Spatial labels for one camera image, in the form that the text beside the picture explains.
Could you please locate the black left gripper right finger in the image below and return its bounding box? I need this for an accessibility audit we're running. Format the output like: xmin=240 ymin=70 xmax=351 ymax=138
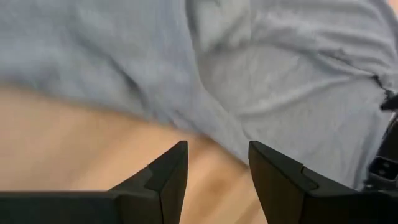
xmin=248 ymin=140 xmax=398 ymax=224

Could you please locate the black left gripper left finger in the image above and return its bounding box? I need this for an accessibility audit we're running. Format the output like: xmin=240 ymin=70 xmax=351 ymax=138
xmin=0 ymin=140 xmax=189 ymax=224

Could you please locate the grey garment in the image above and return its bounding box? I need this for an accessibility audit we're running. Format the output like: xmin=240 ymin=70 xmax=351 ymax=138
xmin=0 ymin=0 xmax=398 ymax=190

